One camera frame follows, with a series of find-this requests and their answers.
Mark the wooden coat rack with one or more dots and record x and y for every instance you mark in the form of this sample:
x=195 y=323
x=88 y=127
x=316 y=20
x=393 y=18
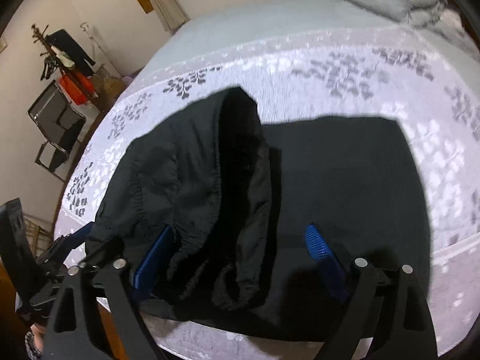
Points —
x=38 y=36

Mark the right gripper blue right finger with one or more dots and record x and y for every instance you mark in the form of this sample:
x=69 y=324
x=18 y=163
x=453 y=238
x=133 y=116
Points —
x=324 y=257

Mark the beige curtain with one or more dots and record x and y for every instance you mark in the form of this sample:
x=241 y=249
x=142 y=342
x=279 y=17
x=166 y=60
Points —
x=170 y=14

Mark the person's left hand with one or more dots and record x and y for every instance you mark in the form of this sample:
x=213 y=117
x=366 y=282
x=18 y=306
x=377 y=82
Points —
x=38 y=332

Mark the checkered left sleeve forearm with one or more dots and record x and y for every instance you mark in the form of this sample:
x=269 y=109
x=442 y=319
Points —
x=32 y=350

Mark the cardboard boxes stack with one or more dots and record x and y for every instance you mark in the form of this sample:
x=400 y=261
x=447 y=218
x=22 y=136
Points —
x=107 y=87

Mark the black pants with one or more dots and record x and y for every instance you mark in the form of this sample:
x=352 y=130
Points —
x=239 y=199

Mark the red bag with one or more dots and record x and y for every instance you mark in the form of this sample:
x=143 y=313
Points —
x=73 y=91

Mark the white floral bed cover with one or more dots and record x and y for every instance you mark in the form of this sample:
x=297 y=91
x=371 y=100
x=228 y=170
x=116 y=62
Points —
x=310 y=87

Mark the black folding chair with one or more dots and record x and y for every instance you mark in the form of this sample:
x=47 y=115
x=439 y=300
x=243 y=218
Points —
x=59 y=123

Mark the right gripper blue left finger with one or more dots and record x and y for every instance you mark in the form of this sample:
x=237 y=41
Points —
x=152 y=266

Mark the light blue bed sheet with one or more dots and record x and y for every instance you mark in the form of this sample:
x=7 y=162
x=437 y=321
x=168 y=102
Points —
x=262 y=18

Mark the black hanging jacket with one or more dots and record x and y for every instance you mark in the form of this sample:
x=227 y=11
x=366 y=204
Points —
x=63 y=41

